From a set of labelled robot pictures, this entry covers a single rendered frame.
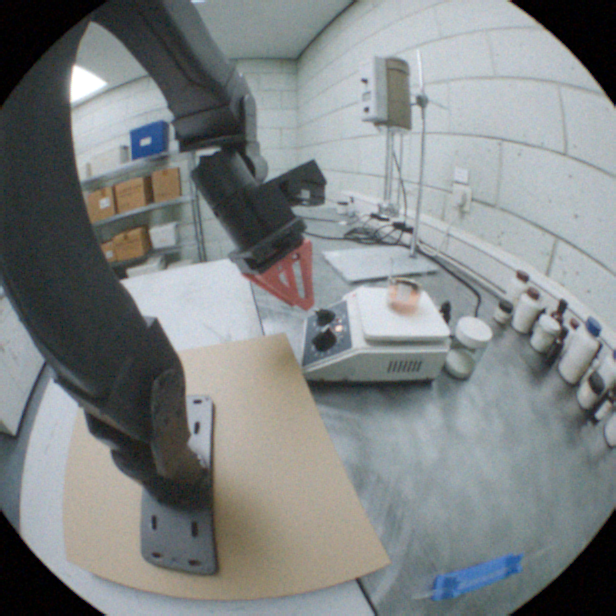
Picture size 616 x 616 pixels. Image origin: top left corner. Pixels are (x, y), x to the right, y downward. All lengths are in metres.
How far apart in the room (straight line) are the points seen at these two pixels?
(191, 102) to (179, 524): 0.36
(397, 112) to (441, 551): 0.78
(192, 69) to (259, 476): 0.34
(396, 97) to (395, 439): 0.69
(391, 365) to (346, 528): 0.21
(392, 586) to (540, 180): 0.82
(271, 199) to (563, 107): 0.77
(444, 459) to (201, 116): 0.44
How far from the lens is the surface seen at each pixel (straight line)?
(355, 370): 0.33
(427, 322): 0.35
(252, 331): 0.45
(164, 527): 0.25
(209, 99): 0.24
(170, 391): 0.15
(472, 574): 0.31
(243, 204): 0.26
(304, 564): 0.23
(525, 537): 0.37
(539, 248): 0.76
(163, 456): 0.16
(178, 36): 0.21
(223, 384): 0.31
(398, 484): 0.30
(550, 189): 0.75
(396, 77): 0.71
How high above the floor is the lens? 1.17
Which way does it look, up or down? 32 degrees down
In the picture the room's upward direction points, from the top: straight up
